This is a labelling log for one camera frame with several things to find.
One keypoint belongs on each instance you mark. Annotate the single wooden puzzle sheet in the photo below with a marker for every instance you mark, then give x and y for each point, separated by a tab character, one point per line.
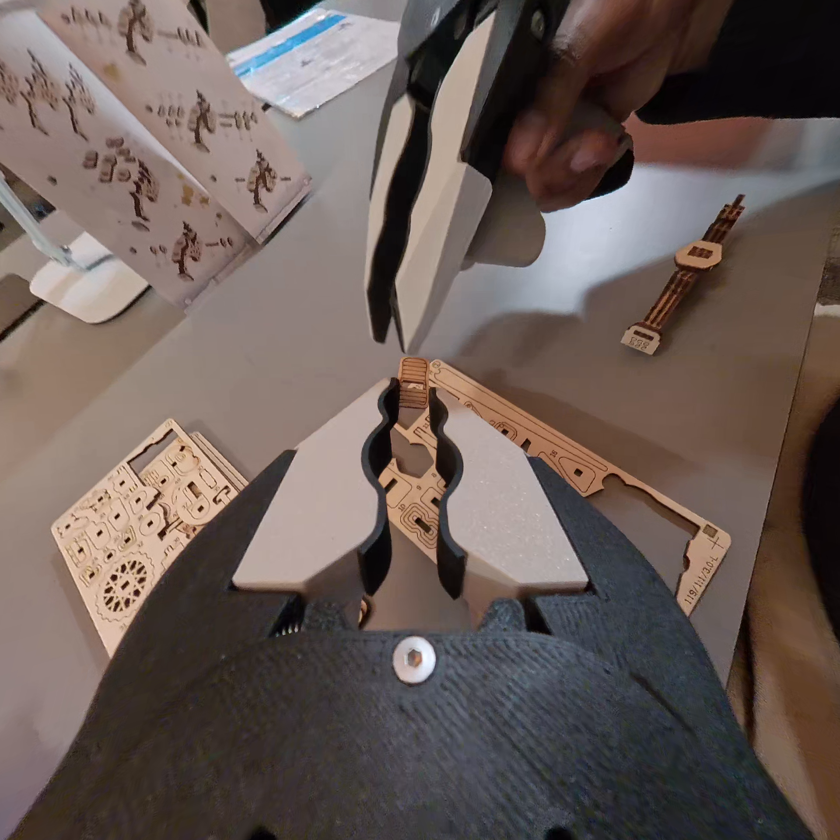
630	499

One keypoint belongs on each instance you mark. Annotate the wooden model assembly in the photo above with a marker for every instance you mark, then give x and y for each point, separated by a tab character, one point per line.
689	275

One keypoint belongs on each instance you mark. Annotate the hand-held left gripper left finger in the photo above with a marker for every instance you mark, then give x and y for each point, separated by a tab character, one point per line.
308	512

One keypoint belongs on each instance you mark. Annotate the white booklet stand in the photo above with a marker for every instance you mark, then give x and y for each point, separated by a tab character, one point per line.
92	289

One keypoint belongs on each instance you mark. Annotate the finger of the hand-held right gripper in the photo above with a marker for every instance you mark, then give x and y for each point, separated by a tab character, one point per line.
384	197
446	249

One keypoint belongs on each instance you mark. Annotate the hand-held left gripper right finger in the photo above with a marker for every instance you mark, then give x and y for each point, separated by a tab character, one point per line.
512	518

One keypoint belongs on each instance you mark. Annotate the printed instruction booklet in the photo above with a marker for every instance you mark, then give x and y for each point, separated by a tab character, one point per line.
131	164

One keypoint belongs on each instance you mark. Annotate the stack of wooden puzzle sheets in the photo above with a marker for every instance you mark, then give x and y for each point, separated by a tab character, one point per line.
131	525

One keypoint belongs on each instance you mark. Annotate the grey desk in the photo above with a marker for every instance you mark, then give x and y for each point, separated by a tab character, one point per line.
590	394

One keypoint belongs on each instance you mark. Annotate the ribbed wooden part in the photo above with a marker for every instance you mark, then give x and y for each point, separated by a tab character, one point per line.
413	384

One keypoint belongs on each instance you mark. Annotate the person's right hand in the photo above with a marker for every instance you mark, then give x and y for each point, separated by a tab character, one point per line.
604	59

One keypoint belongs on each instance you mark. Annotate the white paper blue stripe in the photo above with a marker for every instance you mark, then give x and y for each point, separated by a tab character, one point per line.
315	59

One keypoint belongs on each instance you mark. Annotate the person's right forearm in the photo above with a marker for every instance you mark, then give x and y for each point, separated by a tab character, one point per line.
754	59

